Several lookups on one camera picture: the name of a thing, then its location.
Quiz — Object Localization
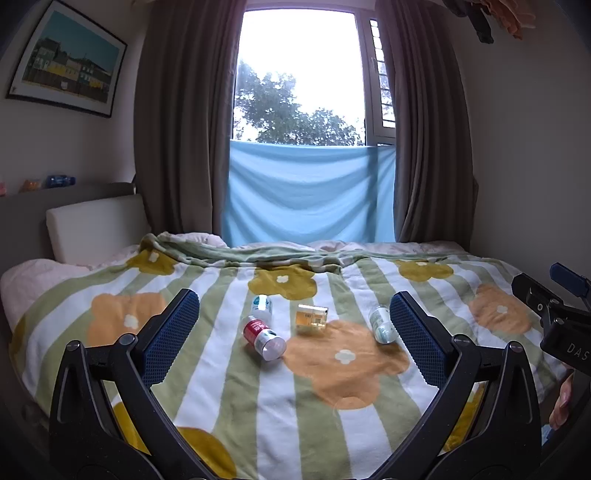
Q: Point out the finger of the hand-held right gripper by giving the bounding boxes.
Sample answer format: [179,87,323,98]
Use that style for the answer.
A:
[549,262,591,299]
[511,272,565,326]

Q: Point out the grey headboard shelf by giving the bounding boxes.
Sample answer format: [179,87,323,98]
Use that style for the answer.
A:
[0,182,139,278]

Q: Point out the framed building picture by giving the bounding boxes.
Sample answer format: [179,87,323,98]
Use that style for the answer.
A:
[6,0,128,119]

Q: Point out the white window frame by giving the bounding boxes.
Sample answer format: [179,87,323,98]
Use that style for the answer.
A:
[355,11,397,146]

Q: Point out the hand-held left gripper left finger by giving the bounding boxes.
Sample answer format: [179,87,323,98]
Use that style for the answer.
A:
[48,288,201,480]

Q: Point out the hanging clothes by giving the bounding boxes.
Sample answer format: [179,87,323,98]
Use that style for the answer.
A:
[441,0,536,45]

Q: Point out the striped floral blanket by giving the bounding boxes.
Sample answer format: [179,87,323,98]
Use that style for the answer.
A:
[9,232,566,480]

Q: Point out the clear teal label bottle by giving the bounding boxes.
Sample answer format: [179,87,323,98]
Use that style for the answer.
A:
[368,306,400,345]

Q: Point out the red label bottle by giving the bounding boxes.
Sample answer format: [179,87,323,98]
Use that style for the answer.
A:
[243,316,287,361]

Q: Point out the small white bottle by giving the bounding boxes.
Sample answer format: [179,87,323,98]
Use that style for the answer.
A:
[250,294,273,324]

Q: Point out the person's right hand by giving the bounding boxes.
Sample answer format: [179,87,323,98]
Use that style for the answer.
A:
[549,372,574,431]

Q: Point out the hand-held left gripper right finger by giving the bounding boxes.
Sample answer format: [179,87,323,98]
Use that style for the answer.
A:
[389,290,542,480]

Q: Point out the white headboard cushion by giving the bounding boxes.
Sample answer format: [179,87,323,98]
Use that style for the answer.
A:
[45,194,153,265]

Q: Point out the small yellow box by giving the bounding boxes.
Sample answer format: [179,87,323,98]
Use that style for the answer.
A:
[295,303,329,335]

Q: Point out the brown curtain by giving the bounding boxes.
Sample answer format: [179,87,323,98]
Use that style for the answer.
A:
[133,0,247,237]
[374,0,481,252]

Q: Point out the pink bed sheet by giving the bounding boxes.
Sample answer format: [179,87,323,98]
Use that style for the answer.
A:
[0,243,141,333]

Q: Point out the light blue cloth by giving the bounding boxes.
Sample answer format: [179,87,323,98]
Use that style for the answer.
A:
[222,140,398,248]

